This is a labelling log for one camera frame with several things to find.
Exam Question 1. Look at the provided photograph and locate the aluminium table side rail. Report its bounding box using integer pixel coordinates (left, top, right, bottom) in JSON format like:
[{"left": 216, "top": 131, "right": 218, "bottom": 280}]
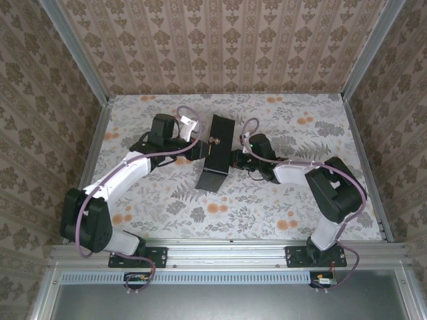
[
  {"left": 343, "top": 96, "right": 394, "bottom": 243},
  {"left": 62, "top": 99, "right": 116, "bottom": 245}
]

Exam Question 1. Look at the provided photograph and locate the white slotted cable duct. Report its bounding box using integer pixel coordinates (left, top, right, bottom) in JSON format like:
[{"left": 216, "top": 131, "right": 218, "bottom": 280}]
[{"left": 61, "top": 270, "right": 313, "bottom": 285}]

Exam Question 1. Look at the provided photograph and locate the grey metal sheet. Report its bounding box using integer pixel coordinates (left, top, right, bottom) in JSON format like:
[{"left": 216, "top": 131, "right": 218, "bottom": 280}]
[{"left": 49, "top": 269, "right": 414, "bottom": 320}]

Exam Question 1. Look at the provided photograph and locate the black box with painting lid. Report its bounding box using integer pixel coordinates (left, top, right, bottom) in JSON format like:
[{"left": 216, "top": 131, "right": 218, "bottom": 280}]
[{"left": 195, "top": 113, "right": 236, "bottom": 193}]

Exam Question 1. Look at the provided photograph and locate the aluminium frame post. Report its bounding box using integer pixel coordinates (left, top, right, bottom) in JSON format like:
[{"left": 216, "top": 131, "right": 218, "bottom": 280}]
[
  {"left": 340, "top": 0, "right": 406, "bottom": 101},
  {"left": 38, "top": 0, "right": 111, "bottom": 105}
]

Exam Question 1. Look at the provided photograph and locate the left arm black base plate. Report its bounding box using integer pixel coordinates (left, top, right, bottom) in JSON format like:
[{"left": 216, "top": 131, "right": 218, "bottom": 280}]
[{"left": 108, "top": 245, "right": 168, "bottom": 269}]

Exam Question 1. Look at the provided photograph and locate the aluminium mounting rail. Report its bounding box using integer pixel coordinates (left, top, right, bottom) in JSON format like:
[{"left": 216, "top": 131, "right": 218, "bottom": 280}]
[{"left": 49, "top": 238, "right": 410, "bottom": 267}]

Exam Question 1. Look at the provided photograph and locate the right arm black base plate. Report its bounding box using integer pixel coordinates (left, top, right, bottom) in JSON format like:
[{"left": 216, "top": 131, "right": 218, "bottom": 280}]
[{"left": 285, "top": 245, "right": 348, "bottom": 268}]

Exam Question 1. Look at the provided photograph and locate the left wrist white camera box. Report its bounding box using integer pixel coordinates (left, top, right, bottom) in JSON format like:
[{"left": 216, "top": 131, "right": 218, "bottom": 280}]
[{"left": 177, "top": 115, "right": 198, "bottom": 141}]

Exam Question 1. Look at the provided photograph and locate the small circuit board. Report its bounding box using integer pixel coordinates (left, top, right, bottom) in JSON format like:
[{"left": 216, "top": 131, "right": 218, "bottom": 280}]
[
  {"left": 310, "top": 271, "right": 338, "bottom": 289},
  {"left": 123, "top": 271, "right": 153, "bottom": 290}
]

